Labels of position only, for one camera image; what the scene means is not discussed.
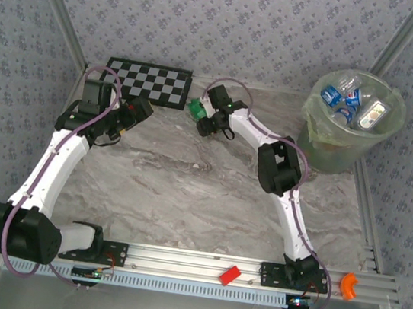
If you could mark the green plastic bin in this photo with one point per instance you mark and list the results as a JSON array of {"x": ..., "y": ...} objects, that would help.
[{"x": 329, "y": 156}]

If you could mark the bottle blue white label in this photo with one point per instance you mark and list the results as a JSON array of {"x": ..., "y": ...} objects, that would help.
[{"x": 332, "y": 95}]

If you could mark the blue Pocari Sweat bottle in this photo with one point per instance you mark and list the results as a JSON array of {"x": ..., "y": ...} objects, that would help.
[{"x": 345, "y": 114}]

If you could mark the aluminium back rail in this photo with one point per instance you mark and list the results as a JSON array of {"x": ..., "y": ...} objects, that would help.
[{"x": 277, "y": 89}]

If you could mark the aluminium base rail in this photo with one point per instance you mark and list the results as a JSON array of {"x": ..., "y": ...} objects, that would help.
[{"x": 183, "y": 262}]

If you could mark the aluminium frame post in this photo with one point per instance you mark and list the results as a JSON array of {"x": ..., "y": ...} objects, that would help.
[
  {"x": 404, "y": 36},
  {"x": 60, "y": 7}
]

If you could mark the orange curved plastic piece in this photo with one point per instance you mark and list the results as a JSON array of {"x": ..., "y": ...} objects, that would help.
[{"x": 346, "y": 283}]

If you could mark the small blue label bottle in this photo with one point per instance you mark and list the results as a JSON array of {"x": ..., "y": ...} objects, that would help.
[{"x": 354, "y": 99}]

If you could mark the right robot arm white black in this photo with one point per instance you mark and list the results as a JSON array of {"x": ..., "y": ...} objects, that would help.
[{"x": 292, "y": 228}]

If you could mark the green bottle yellow cap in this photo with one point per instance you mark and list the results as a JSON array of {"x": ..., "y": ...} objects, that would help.
[{"x": 196, "y": 109}]

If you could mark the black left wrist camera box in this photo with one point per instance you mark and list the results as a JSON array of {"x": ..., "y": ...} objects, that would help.
[{"x": 144, "y": 109}]

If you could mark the red plastic block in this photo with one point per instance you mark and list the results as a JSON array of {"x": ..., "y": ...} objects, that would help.
[{"x": 229, "y": 275}]

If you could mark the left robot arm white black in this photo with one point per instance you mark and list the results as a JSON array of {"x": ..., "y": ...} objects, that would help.
[{"x": 51, "y": 167}]

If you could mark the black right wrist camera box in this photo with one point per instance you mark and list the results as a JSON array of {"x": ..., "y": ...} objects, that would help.
[{"x": 204, "y": 126}]

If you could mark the black white chessboard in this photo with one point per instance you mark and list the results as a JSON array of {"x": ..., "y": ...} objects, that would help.
[{"x": 143, "y": 82}]

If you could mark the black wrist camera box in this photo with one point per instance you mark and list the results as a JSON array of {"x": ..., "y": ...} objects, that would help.
[
  {"x": 144, "y": 109},
  {"x": 204, "y": 126}
]

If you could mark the small circuit board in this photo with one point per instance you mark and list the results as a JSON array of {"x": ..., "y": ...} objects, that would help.
[
  {"x": 299, "y": 302},
  {"x": 88, "y": 272}
]

